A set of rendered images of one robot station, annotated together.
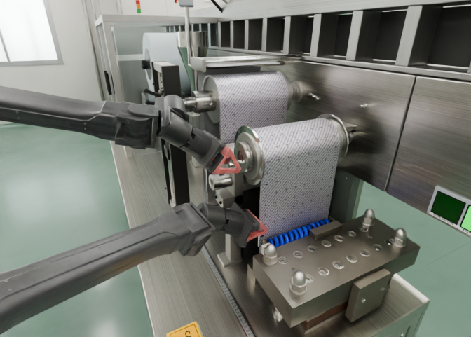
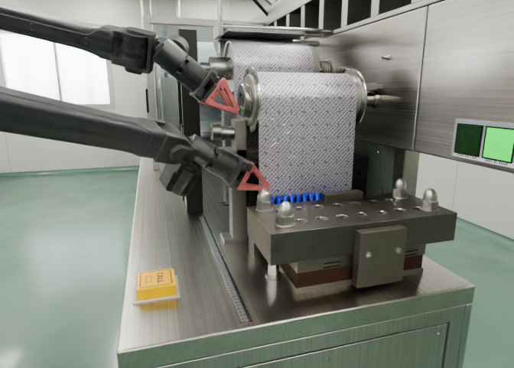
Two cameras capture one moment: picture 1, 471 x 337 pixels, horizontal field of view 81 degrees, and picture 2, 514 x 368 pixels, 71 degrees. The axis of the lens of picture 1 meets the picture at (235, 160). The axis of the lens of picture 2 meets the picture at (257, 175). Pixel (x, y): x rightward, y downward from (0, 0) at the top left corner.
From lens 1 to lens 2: 37 cm
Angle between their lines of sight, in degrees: 15
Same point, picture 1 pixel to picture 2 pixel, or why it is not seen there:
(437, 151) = (453, 79)
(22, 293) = not seen: outside the picture
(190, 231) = (166, 135)
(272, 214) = (275, 167)
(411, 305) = (447, 286)
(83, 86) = not seen: hidden behind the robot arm
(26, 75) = not seen: hidden behind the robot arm
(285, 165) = (287, 107)
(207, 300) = (193, 262)
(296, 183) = (303, 133)
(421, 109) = (435, 38)
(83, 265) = (49, 104)
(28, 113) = (40, 25)
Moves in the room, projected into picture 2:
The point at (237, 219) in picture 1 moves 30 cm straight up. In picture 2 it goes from (229, 157) to (226, 2)
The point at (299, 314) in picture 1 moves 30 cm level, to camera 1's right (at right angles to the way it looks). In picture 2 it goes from (281, 248) to (466, 261)
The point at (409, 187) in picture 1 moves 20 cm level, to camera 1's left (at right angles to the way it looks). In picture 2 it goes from (434, 133) to (333, 131)
